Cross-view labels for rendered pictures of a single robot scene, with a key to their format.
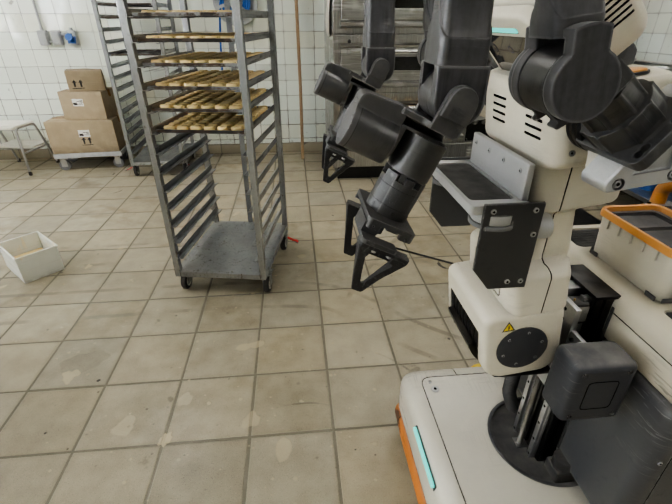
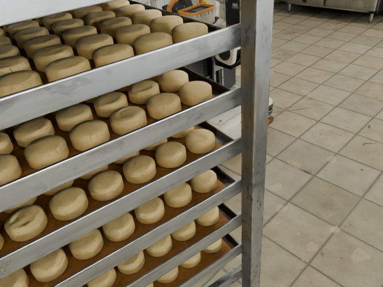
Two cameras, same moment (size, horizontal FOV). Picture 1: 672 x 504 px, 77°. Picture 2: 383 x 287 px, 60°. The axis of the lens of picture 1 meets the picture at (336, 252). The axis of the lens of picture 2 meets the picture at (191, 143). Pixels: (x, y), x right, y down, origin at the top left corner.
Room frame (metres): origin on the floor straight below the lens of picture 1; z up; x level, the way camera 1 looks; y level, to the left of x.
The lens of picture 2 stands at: (2.20, 1.12, 1.46)
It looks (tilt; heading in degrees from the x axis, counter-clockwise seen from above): 35 degrees down; 235
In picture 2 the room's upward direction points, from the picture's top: 6 degrees counter-clockwise
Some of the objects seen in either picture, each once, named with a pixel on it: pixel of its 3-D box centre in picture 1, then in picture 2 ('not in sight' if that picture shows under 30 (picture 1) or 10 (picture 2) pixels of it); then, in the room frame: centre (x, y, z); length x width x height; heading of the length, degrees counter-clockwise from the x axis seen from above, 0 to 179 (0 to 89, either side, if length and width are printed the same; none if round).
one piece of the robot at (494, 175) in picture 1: (483, 203); (245, 3); (0.74, -0.28, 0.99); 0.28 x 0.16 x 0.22; 6
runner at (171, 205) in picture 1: (194, 184); not in sight; (2.18, 0.77, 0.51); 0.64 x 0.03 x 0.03; 176
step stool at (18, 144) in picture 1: (16, 145); not in sight; (4.08, 3.11, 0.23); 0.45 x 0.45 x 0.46; 87
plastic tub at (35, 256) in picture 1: (31, 256); not in sight; (2.15, 1.79, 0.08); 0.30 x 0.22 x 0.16; 51
